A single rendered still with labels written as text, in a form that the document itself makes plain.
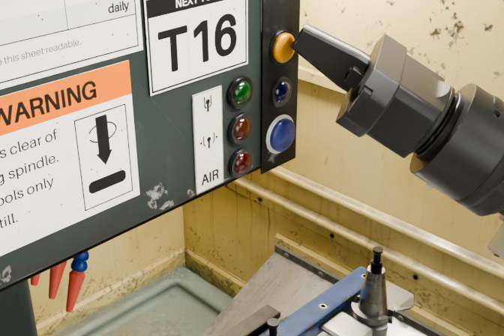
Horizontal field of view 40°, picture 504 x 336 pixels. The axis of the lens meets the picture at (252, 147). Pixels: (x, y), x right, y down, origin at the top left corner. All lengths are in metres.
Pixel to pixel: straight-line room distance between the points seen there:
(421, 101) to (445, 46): 0.80
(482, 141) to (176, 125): 0.23
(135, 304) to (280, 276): 0.49
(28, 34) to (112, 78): 0.07
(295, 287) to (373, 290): 0.73
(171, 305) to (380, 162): 0.87
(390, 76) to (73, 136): 0.23
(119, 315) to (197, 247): 0.30
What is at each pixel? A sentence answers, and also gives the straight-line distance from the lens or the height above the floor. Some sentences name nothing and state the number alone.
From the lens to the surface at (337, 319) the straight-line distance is 1.06.
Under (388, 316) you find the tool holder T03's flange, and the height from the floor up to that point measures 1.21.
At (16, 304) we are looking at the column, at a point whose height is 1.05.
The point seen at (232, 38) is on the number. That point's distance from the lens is 0.54.
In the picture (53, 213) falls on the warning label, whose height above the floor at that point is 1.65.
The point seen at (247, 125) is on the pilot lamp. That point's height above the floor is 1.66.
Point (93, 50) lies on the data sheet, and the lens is 0.46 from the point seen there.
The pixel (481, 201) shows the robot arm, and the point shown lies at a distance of 0.57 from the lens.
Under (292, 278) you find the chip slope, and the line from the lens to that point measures 1.77.
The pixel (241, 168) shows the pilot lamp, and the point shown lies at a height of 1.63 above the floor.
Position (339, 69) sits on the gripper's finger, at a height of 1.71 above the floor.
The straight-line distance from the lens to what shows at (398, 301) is 1.11.
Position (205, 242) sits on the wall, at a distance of 2.08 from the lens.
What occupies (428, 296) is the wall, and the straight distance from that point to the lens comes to 1.58.
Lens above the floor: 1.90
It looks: 26 degrees down
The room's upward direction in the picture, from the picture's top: straight up
